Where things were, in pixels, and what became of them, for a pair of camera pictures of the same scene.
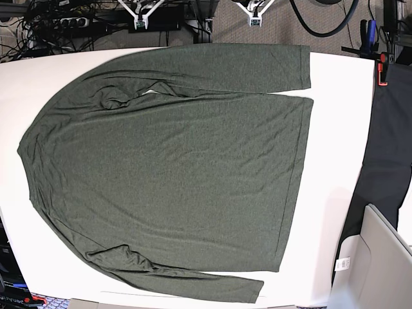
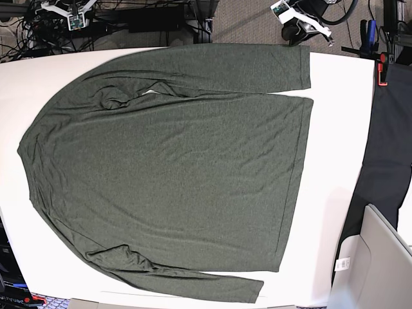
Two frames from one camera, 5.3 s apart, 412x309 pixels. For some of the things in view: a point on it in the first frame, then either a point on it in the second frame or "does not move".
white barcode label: [342, 264] does not move
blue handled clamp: [369, 46] does not move
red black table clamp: [382, 69] does not move
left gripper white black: [140, 19] → [76, 19]
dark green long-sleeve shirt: [140, 168] does not move
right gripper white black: [255, 17] → [308, 13]
